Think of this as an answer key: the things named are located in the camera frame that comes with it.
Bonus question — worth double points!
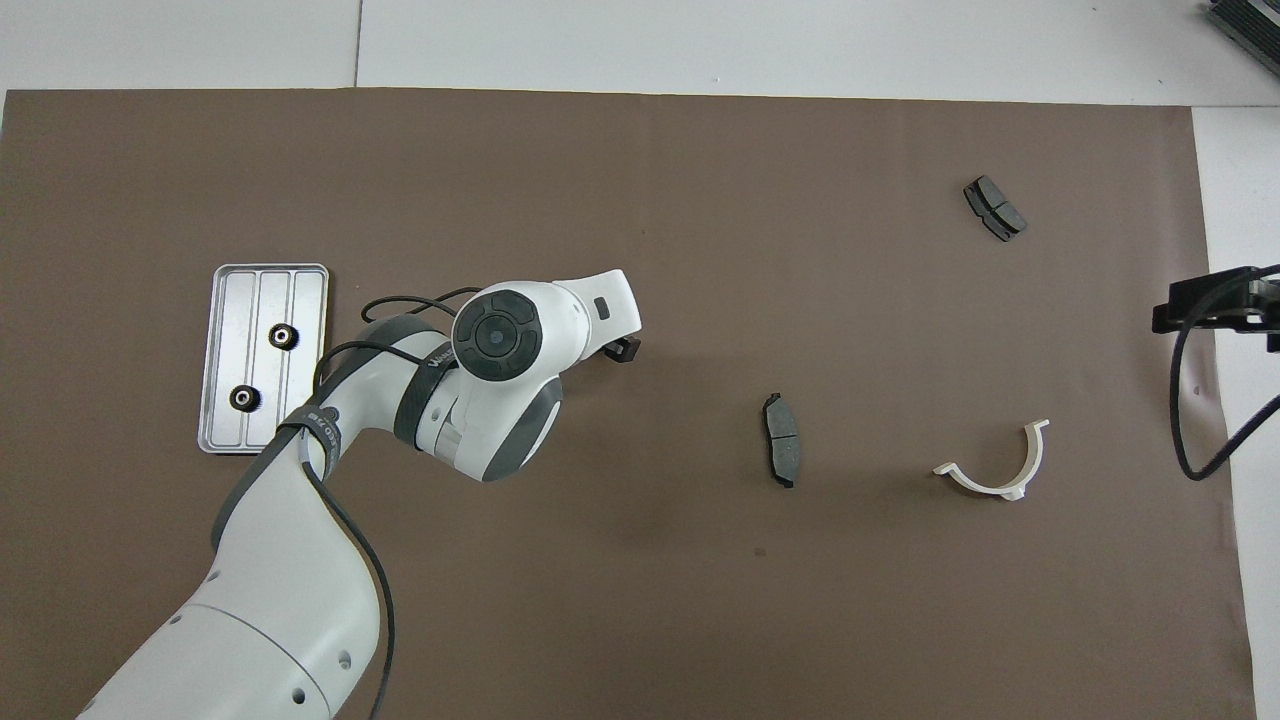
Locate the silver metal tray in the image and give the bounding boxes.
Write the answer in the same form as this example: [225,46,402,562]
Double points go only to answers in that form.
[197,264,331,455]

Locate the dark grey brake pad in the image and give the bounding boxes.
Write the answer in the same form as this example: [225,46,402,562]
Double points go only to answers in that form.
[762,392,804,490]
[963,175,1029,244]

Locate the black cable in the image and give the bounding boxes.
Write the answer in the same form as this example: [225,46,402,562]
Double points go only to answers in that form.
[1169,266,1280,483]
[298,287,483,720]

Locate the white plastic half ring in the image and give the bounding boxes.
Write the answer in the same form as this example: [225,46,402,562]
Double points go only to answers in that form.
[932,419,1051,502]

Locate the grey ridged object corner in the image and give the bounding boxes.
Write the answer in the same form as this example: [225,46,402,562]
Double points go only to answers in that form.
[1204,0,1280,53]

